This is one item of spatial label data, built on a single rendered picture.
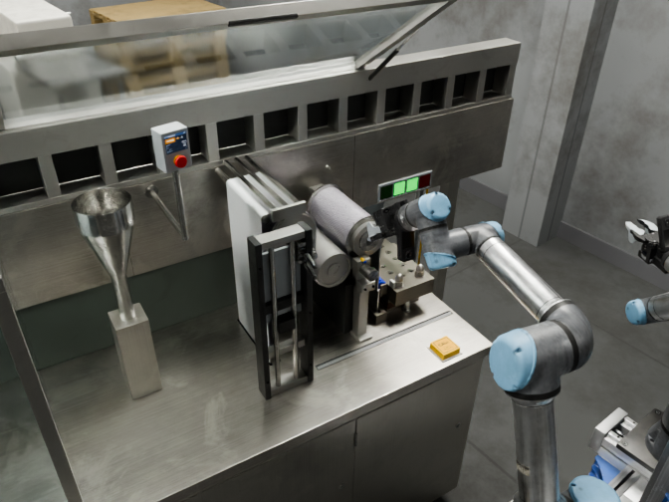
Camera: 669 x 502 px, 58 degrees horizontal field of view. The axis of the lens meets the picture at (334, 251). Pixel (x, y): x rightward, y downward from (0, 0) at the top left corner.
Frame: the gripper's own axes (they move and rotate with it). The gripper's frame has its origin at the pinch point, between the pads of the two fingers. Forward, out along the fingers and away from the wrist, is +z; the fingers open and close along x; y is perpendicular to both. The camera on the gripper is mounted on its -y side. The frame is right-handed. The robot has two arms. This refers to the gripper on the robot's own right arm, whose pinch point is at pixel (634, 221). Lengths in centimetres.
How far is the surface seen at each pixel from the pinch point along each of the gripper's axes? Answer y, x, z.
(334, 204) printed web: -20, -96, 18
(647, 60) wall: 11, 110, 149
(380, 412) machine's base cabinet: 32, -97, -24
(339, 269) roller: -7, -99, 1
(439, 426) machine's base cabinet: 58, -75, -15
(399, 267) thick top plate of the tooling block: 11, -76, 18
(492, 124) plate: -15, -23, 62
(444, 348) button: 22, -72, -14
